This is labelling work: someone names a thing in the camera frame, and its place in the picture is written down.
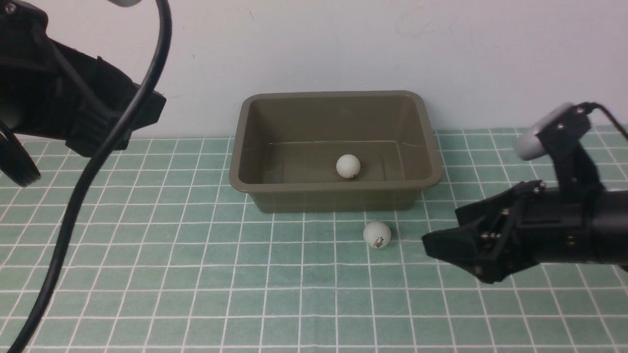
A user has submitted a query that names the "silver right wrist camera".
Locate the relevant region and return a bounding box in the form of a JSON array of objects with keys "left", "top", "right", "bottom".
[{"left": 515, "top": 102, "right": 575, "bottom": 161}]

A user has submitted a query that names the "green checkered tablecloth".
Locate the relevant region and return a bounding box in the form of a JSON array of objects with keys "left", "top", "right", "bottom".
[{"left": 26, "top": 128, "right": 628, "bottom": 353}]

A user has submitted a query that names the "black camera cable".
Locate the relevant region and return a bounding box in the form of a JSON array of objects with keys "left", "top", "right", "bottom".
[
  {"left": 0, "top": 0, "right": 172, "bottom": 353},
  {"left": 576, "top": 102, "right": 628, "bottom": 140}
]

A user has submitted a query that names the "olive plastic bin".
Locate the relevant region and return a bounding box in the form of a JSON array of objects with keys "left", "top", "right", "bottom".
[{"left": 229, "top": 90, "right": 444, "bottom": 214}]

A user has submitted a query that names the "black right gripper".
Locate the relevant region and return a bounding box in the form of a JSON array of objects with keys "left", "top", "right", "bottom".
[{"left": 421, "top": 105, "right": 605, "bottom": 283}]

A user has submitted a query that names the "black right camera cable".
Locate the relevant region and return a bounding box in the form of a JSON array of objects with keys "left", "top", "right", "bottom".
[{"left": 576, "top": 102, "right": 628, "bottom": 140}]

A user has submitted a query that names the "black left camera cable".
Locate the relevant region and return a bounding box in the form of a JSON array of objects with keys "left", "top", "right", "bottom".
[{"left": 0, "top": 0, "right": 172, "bottom": 353}]

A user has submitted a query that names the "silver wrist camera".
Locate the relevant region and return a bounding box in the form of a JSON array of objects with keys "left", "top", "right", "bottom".
[
  {"left": 515, "top": 102, "right": 575, "bottom": 161},
  {"left": 108, "top": 0, "right": 142, "bottom": 7}
]

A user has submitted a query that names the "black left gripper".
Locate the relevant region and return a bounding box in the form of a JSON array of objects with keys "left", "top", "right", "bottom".
[{"left": 1, "top": 0, "right": 141, "bottom": 157}]

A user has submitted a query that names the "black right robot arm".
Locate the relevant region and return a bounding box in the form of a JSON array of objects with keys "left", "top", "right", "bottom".
[{"left": 422, "top": 102, "right": 628, "bottom": 284}]

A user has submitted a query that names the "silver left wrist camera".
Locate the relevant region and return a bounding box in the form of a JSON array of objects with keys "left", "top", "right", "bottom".
[{"left": 108, "top": 0, "right": 142, "bottom": 7}]

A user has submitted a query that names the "white table-tennis ball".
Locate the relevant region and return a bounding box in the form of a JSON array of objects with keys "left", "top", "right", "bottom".
[
  {"left": 336, "top": 154, "right": 361, "bottom": 179},
  {"left": 363, "top": 221, "right": 392, "bottom": 249}
]

